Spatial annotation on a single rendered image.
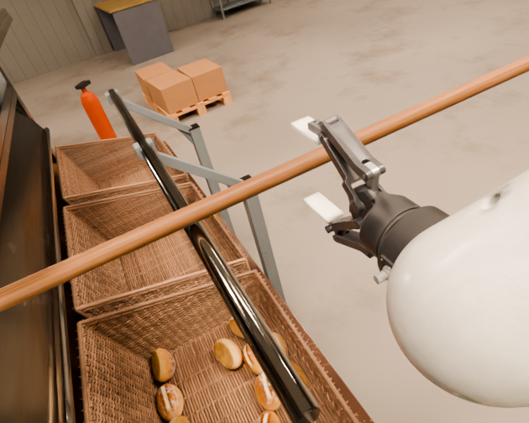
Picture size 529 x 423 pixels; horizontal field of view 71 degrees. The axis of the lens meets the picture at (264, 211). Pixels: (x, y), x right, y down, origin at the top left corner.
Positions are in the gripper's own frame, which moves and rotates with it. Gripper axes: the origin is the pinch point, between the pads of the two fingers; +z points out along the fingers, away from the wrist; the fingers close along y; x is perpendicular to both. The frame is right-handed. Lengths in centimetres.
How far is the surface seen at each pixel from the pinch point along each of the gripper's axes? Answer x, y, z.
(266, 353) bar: -19.0, 5.5, -20.4
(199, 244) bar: -19.7, 5.6, 1.0
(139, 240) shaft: -27.2, 3.1, 4.8
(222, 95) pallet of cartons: 83, 112, 335
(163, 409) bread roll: -43, 59, 14
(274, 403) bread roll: -18, 60, 1
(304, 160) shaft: 2.0, 2.7, 5.4
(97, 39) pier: 3, 95, 767
